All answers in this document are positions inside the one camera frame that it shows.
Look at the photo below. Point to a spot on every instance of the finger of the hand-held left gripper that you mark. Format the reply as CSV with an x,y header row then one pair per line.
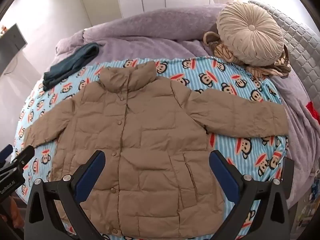
x,y
23,156
5,152

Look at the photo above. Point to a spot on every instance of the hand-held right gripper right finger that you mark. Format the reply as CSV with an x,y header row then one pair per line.
x,y
223,173

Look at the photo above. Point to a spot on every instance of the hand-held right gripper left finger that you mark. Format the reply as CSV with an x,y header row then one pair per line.
x,y
91,177

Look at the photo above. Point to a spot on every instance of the tan puffer jacket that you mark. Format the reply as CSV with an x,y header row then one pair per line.
x,y
150,140

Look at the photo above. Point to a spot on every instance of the blue striped monkey print blanket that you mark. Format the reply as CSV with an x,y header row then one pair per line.
x,y
225,80

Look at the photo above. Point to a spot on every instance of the dark teal jeans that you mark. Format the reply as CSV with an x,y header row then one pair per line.
x,y
71,63

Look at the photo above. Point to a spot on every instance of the red cloth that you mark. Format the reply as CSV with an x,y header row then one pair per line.
x,y
313,111

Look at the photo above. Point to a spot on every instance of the dark monitor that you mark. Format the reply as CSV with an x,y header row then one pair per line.
x,y
12,38

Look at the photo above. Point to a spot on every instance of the brown striped cloth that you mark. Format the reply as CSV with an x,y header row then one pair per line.
x,y
225,51

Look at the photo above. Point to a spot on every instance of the round beige pleated cushion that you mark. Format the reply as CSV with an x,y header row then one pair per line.
x,y
250,33

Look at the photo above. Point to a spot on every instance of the grey quilted headboard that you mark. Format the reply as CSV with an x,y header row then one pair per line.
x,y
297,45

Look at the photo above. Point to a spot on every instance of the purple bedspread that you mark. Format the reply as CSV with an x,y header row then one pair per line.
x,y
150,30

